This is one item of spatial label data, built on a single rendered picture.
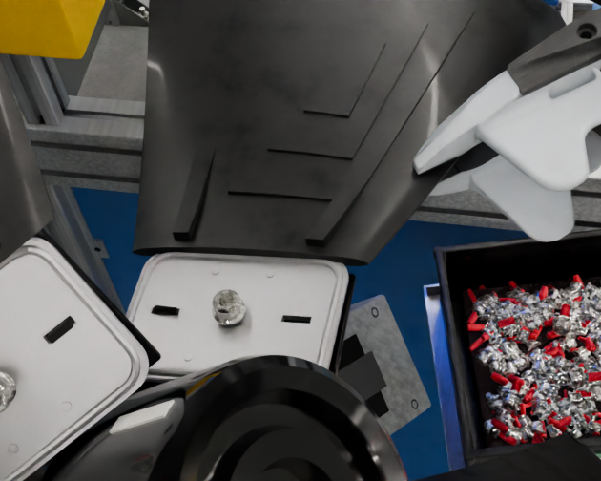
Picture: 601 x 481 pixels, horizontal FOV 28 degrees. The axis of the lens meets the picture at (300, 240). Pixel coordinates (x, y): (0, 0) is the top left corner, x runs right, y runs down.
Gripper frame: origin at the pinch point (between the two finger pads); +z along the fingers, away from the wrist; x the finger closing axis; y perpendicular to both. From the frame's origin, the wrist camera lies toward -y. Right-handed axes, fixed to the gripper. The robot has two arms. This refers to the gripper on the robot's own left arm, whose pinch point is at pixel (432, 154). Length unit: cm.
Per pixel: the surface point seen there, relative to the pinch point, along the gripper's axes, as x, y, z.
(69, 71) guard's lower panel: 119, -110, 4
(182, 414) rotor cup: -9.8, 10.1, 15.1
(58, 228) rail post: 51, -37, 17
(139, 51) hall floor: 131, -118, -10
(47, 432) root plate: -6.6, 7.2, 19.5
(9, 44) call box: 22.2, -34.9, 14.2
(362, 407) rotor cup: -4.6, 10.7, 9.1
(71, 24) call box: 19.6, -32.2, 9.8
